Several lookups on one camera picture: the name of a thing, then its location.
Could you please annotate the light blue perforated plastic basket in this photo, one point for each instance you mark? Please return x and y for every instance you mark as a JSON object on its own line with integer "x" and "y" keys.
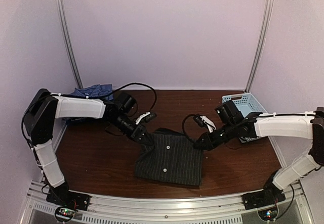
{"x": 246, "y": 103}

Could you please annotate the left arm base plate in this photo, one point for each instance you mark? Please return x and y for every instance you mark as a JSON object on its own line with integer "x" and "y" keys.
{"x": 66, "y": 210}

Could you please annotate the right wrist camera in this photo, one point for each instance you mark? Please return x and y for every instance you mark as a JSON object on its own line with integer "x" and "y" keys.
{"x": 203, "y": 121}

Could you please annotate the aluminium front rail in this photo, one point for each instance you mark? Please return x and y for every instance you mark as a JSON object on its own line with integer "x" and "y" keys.
{"x": 215, "y": 209}

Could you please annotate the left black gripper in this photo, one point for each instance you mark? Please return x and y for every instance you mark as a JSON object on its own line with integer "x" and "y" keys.
{"x": 137, "y": 132}

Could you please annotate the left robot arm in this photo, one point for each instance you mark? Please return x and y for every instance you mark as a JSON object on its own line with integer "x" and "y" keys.
{"x": 46, "y": 107}

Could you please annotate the aluminium corner post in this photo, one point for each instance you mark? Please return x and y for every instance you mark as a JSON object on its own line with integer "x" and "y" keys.
{"x": 268, "y": 9}
{"x": 68, "y": 43}

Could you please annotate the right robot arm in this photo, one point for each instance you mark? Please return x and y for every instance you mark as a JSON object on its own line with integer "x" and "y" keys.
{"x": 307, "y": 125}

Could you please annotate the black pinstriped long sleeve shirt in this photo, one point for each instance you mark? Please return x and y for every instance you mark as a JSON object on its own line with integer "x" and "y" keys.
{"x": 171, "y": 159}

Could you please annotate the left aluminium corner post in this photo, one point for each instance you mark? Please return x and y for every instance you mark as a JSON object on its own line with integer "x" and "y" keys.
{"x": 68, "y": 43}

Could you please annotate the blue checked shirt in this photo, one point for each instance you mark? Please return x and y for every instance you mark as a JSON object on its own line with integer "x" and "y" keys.
{"x": 96, "y": 91}

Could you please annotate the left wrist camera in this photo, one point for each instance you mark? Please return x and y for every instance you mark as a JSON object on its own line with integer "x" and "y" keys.
{"x": 145, "y": 117}

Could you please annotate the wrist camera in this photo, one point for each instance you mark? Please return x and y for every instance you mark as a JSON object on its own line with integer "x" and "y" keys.
{"x": 145, "y": 117}
{"x": 203, "y": 121}

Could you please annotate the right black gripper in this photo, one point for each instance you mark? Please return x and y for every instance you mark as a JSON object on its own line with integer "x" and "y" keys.
{"x": 210, "y": 143}

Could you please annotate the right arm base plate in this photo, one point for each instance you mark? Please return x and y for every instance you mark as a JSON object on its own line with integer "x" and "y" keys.
{"x": 265, "y": 202}

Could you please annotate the right aluminium corner post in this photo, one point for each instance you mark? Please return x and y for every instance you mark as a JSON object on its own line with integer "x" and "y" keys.
{"x": 268, "y": 9}

